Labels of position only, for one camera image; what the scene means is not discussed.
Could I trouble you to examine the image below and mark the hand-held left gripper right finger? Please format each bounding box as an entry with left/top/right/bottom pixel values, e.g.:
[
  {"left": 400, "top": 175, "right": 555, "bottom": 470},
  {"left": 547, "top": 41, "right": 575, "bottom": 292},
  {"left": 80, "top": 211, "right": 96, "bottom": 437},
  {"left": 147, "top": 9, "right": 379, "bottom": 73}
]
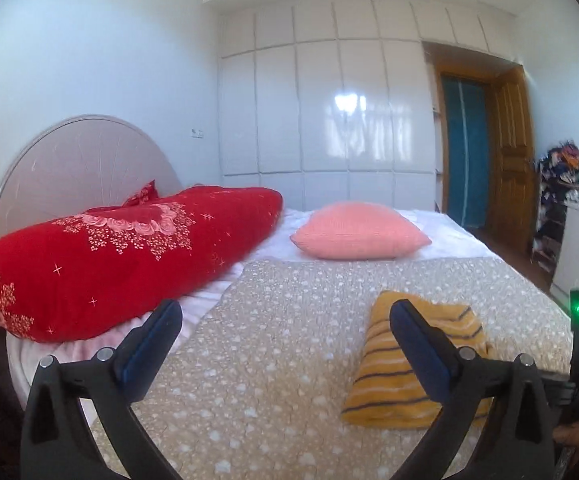
[{"left": 389, "top": 299, "right": 556, "bottom": 480}]

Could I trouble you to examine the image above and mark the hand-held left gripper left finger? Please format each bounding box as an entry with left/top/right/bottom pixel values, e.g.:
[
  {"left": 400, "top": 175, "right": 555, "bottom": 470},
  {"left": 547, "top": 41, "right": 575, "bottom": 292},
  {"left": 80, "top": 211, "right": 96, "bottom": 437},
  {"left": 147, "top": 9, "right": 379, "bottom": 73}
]
[{"left": 20, "top": 299, "right": 184, "bottom": 480}]

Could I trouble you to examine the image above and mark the yellow striped sweater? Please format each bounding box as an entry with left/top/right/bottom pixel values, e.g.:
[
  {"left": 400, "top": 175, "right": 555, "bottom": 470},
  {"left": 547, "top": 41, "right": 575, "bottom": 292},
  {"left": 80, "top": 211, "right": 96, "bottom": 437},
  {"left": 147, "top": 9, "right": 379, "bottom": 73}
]
[{"left": 341, "top": 290, "right": 495, "bottom": 431}]

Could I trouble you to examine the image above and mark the shelf of folded clothes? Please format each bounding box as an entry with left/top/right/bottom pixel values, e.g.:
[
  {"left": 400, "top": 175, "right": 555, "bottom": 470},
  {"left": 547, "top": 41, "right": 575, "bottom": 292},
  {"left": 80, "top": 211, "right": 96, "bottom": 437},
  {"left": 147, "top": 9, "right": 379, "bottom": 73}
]
[{"left": 530, "top": 141, "right": 579, "bottom": 275}]

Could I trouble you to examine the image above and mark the person's right hand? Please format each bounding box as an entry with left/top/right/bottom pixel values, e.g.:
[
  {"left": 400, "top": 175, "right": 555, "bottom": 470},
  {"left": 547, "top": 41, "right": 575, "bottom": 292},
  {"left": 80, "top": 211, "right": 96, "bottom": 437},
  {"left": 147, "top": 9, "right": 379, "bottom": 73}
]
[{"left": 553, "top": 420, "right": 579, "bottom": 447}]

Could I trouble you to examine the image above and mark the large red floral pillow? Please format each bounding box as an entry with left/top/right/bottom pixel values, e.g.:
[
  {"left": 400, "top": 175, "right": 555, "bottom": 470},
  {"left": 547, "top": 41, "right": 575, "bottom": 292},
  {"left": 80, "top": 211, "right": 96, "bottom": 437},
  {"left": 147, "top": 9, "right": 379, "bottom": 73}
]
[{"left": 0, "top": 185, "right": 284, "bottom": 344}]

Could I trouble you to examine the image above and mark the white bed sheet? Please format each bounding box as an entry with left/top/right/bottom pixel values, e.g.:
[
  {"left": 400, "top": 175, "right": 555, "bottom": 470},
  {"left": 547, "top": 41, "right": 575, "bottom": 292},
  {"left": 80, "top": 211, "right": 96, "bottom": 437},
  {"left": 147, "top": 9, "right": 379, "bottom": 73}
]
[{"left": 5, "top": 206, "right": 501, "bottom": 401}]

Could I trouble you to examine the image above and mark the pink ribbed pillow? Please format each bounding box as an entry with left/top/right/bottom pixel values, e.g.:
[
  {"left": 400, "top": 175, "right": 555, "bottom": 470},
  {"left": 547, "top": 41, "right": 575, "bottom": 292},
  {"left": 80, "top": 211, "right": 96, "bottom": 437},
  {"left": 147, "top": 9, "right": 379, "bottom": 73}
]
[{"left": 290, "top": 201, "right": 433, "bottom": 261}]

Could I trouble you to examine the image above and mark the beige spotted blanket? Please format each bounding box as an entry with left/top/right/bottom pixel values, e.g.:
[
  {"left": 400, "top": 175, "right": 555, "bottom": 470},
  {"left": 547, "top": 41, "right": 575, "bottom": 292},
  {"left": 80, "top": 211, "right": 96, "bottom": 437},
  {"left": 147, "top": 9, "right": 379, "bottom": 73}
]
[{"left": 89, "top": 256, "right": 579, "bottom": 480}]

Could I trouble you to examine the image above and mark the small red pillow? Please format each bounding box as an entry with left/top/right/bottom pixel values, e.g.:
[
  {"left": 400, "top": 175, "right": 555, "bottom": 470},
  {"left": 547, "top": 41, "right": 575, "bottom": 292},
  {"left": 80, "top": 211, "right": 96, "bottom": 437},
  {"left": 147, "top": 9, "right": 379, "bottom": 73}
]
[{"left": 120, "top": 180, "right": 161, "bottom": 207}]

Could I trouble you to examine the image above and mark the round white headboard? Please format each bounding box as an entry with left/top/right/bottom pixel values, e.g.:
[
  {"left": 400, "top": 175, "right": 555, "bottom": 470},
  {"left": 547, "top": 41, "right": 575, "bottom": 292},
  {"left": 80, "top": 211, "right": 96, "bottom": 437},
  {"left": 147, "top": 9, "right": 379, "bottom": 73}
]
[{"left": 0, "top": 115, "right": 182, "bottom": 243}]

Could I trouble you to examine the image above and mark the teal door curtain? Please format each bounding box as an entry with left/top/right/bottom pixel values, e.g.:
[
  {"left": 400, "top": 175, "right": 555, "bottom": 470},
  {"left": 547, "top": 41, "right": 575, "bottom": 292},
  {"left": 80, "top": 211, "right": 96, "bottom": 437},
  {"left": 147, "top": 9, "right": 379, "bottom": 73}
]
[{"left": 442, "top": 75, "right": 489, "bottom": 229}]

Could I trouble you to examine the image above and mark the wooden door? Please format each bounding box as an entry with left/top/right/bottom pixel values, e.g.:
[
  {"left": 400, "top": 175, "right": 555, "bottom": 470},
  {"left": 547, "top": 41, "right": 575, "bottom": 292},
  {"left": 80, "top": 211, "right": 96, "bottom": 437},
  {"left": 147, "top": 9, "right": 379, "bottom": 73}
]
[{"left": 484, "top": 67, "right": 536, "bottom": 257}]

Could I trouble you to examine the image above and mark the white glossy wardrobe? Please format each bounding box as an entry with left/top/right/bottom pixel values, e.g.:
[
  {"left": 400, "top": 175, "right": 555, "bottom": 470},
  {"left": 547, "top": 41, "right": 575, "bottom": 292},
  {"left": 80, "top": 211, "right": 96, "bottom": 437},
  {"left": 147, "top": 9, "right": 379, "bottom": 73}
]
[{"left": 216, "top": 0, "right": 487, "bottom": 213}]

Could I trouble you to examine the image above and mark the wooden door frame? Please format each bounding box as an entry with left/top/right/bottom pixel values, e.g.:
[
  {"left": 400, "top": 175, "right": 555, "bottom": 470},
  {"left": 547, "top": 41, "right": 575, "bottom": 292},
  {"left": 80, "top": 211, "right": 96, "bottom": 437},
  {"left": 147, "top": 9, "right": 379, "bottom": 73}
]
[{"left": 424, "top": 42, "right": 527, "bottom": 231}]

